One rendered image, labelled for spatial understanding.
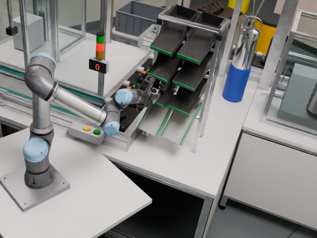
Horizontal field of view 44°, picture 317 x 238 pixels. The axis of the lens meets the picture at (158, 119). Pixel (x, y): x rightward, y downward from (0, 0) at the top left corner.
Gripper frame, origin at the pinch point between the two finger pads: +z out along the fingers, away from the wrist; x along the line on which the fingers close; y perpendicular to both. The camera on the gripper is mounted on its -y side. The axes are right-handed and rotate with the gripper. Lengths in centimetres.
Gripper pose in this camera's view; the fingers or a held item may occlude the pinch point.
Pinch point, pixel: (154, 92)
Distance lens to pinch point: 218.4
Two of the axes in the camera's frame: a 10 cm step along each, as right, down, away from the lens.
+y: -3.4, 9.1, 2.3
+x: 8.4, 4.0, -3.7
